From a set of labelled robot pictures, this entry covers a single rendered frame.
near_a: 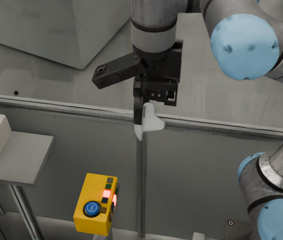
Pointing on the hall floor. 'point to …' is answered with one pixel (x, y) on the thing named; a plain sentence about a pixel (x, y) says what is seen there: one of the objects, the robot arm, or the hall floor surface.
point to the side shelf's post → (26, 211)
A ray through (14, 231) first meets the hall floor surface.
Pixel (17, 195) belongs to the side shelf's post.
